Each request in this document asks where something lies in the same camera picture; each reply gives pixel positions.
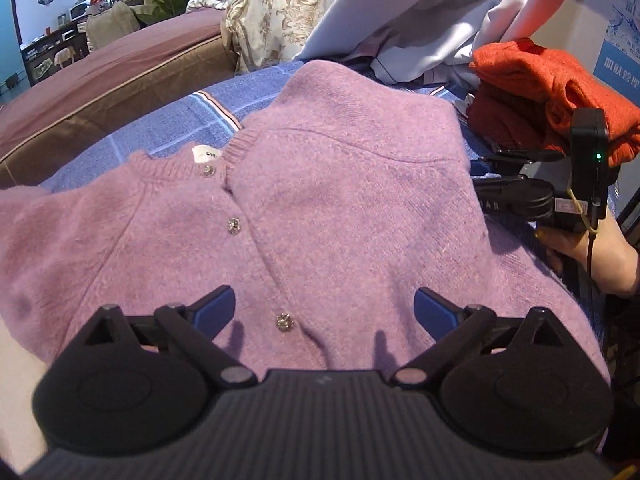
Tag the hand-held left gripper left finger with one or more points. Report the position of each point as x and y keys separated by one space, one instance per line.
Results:
x=220 y=306

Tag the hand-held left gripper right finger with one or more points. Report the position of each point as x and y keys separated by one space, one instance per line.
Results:
x=435 y=311

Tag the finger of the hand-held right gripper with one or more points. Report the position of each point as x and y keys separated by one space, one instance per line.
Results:
x=515 y=195
x=525 y=154

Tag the mauve knit cardigan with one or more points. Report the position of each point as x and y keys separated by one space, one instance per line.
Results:
x=340 y=170

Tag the person's right forearm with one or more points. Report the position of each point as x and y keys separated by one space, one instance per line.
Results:
x=617 y=255

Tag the person's right hand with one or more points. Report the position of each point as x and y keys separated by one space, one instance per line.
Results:
x=562 y=247

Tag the orange knit sweater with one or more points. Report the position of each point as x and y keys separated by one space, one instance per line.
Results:
x=530 y=80

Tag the blue white printed board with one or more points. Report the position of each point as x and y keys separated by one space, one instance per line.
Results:
x=617 y=25

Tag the pale lavender cloth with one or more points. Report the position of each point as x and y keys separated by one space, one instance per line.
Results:
x=410 y=15

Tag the blue checked blanket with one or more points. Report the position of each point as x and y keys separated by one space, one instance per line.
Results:
x=250 y=92

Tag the brown bed with mauve sheet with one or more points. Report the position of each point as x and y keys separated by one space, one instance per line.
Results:
x=115 y=75

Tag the floral print quilt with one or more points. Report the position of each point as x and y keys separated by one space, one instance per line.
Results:
x=270 y=10

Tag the white stool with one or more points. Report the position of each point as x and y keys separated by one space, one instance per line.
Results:
x=64 y=57

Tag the beige cushion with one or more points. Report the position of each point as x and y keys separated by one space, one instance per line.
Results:
x=111 y=24

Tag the dark sideboard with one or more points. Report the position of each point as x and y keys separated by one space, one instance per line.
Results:
x=47 y=55

